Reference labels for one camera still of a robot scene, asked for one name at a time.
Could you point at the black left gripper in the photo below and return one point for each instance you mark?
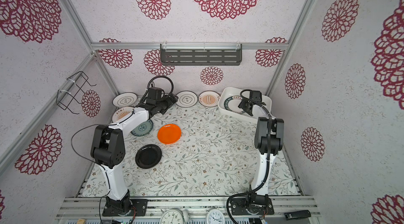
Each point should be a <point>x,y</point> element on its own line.
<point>170,101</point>

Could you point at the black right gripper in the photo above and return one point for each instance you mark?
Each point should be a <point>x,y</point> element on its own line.
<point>243,103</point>

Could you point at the small green rim plate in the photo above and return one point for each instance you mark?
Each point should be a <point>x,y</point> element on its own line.
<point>231,104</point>

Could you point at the orange sunburst plate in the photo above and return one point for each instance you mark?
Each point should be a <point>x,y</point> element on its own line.
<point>209,98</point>
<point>121,113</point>

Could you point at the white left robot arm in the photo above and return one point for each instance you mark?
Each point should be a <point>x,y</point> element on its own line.
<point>108,147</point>

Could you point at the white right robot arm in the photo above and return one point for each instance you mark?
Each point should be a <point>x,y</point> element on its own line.
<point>268,140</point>

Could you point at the white plastic bin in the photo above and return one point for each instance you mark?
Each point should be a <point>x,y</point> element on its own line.
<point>258,111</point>

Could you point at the teal patterned plate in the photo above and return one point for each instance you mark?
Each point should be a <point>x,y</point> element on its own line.
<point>143,129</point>

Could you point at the white cloud plate far left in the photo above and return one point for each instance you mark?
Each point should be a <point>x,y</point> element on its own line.
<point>124,99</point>

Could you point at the white cloud pattern plate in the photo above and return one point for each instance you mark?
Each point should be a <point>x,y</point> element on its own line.
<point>186,99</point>

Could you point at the orange plastic plate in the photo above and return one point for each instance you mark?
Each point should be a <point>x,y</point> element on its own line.
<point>169,134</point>

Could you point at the black plastic plate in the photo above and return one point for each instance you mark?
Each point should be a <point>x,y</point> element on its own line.
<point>148,156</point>

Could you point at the left white clock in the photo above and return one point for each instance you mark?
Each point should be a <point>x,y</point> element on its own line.
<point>172,216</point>

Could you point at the white clock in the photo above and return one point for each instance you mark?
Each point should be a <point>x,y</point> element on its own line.
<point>215,216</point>
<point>172,216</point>

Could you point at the right white clock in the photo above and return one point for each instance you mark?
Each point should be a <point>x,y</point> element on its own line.
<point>215,216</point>

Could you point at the grey wall shelf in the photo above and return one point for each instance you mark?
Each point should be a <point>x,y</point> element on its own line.
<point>201,55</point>

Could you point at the black wire wall rack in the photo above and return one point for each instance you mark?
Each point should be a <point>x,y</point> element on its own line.
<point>67,95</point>

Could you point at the black clip on rail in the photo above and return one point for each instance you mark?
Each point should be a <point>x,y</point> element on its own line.
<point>297,215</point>

